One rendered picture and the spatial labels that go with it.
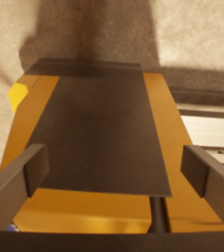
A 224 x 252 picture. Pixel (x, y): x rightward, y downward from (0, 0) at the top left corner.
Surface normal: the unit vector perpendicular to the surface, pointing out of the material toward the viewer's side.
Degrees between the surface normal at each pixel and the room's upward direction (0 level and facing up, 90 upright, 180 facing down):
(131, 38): 0
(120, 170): 90
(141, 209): 90
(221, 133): 0
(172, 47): 0
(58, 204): 90
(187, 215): 90
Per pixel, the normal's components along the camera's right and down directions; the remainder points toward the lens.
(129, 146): 0.05, -0.77
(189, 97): -0.04, 0.63
